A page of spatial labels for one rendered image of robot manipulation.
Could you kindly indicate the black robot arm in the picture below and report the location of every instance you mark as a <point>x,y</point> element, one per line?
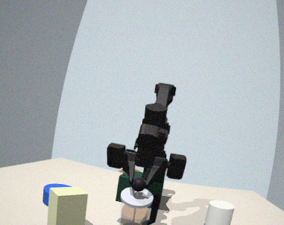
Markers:
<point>155,128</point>

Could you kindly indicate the beige rectangular block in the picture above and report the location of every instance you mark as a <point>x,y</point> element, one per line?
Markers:
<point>67,206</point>

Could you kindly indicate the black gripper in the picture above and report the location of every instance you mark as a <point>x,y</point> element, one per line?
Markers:
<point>145,157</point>

